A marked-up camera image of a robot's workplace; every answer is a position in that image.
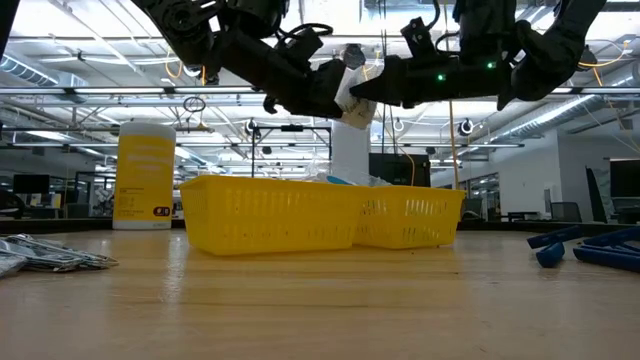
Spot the bag of white cotton pads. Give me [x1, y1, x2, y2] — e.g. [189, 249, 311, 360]
[333, 63, 380, 130]

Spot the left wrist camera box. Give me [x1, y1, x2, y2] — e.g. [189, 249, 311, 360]
[274, 22, 335, 66]

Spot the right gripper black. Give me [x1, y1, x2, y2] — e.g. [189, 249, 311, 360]
[349, 49, 507, 110]

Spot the black hanging cable loop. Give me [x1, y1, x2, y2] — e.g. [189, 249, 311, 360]
[182, 95, 207, 114]

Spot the silver ceiling air duct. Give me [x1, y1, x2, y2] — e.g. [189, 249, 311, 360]
[492, 94, 611, 144]
[0, 53, 90, 104]

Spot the grey office chair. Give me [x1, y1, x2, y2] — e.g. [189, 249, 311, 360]
[549, 201, 584, 224]

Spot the white building column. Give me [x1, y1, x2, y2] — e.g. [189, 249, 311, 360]
[331, 117, 372, 177]

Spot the dark leaning panel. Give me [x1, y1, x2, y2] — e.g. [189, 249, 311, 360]
[585, 167, 617, 225]

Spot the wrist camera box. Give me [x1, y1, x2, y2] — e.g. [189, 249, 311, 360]
[274, 22, 335, 66]
[399, 17, 441, 57]

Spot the black metal frame stand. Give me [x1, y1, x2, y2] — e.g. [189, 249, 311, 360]
[249, 124, 334, 179]

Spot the black ceiling cable reel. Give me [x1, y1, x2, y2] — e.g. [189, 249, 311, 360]
[342, 43, 367, 70]
[182, 59, 221, 87]

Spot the yellow slotted plastic basket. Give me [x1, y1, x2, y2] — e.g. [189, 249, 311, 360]
[178, 174, 362, 257]
[352, 184, 467, 250]

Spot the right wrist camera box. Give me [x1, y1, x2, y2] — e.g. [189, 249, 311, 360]
[399, 17, 441, 57]

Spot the yellow wipes canister white lid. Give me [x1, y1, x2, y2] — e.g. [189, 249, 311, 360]
[112, 122, 177, 231]

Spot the black screen on stand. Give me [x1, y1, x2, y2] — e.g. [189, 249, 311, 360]
[368, 152, 432, 188]

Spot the long ceiling light bar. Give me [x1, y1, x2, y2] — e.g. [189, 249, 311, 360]
[9, 142, 526, 149]
[0, 85, 640, 96]

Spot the yellow hanging cable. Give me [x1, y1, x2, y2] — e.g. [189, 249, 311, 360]
[446, 97, 460, 190]

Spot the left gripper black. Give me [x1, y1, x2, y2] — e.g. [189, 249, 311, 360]
[227, 34, 347, 120]

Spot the green white bagged toothbrush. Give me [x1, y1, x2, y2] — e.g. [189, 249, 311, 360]
[304, 158, 392, 188]

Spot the packaged silver nail clipper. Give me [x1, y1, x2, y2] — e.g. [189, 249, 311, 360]
[7, 233, 120, 270]
[0, 238, 86, 274]
[0, 252, 29, 279]

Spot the black desk monitor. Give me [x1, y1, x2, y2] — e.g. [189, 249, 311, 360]
[608, 158, 640, 199]
[13, 173, 51, 195]

